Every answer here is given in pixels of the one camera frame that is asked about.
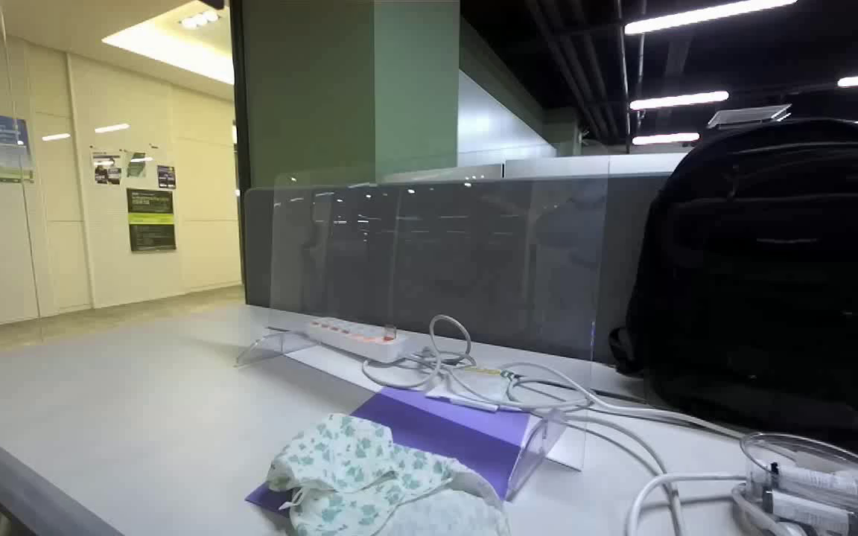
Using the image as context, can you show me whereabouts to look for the dark green wall poster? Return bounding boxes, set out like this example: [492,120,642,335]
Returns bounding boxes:
[127,221,179,256]
[124,189,179,223]

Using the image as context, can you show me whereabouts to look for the green building pillar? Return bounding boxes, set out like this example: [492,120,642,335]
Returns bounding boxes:
[233,0,462,190]

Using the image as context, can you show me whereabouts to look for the green floral white fabric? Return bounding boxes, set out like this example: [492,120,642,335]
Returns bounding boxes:
[263,411,511,536]

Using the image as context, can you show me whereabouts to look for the grey desk partition wall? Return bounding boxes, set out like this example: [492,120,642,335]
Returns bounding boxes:
[237,169,674,366]

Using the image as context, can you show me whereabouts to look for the clear glass panel with feet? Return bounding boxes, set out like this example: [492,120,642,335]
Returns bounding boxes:
[236,175,613,503]

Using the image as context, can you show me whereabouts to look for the long thin white cable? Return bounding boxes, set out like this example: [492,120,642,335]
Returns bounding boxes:
[499,357,858,501]

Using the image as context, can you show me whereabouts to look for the purple flat mat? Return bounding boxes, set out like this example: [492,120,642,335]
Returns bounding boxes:
[243,385,541,516]

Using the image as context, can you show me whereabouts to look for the thick white adapter cable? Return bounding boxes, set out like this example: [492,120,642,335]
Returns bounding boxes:
[622,472,763,536]

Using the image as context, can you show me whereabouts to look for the white coiled cable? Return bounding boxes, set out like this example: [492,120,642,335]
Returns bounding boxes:
[358,314,601,416]

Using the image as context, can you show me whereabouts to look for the white power plug adapter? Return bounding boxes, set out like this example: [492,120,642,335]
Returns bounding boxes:
[733,485,858,536]
[756,461,858,507]

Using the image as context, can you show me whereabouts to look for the grey ceiling mounted box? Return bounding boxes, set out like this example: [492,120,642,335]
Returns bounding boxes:
[705,101,796,135]

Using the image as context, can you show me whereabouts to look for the bright recessed ceiling light panel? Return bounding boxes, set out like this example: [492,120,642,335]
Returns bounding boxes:
[97,3,237,89]

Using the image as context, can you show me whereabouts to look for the white power strip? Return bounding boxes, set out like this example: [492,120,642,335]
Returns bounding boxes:
[267,318,411,366]

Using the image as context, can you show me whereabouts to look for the black backpack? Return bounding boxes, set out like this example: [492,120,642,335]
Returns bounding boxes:
[608,113,858,455]

